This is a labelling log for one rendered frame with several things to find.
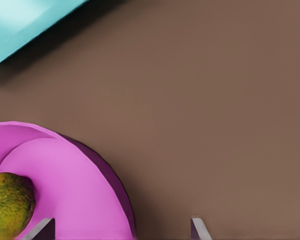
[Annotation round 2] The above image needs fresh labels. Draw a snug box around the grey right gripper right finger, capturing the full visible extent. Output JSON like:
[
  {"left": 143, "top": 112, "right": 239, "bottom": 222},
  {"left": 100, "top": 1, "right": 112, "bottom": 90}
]
[{"left": 190, "top": 217, "right": 212, "bottom": 240}]

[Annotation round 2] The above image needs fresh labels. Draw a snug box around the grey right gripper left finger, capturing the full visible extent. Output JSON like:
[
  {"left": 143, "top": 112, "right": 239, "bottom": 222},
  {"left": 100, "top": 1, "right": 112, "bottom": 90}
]
[{"left": 21, "top": 217, "right": 56, "bottom": 240}]

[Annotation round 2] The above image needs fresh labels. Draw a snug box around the pink round plate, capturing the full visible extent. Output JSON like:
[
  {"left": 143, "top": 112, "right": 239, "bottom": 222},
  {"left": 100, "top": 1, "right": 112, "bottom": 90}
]
[{"left": 0, "top": 121, "right": 136, "bottom": 240}]

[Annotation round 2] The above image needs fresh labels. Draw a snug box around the light blue tray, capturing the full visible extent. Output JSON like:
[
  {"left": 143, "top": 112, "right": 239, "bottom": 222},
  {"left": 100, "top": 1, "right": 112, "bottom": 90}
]
[{"left": 0, "top": 0, "right": 89, "bottom": 70}]

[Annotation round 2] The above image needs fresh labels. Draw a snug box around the green-orange mottled orange fruit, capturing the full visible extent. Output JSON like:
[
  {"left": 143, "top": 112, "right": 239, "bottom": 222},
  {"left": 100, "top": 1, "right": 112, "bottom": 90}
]
[{"left": 0, "top": 172, "right": 37, "bottom": 240}]

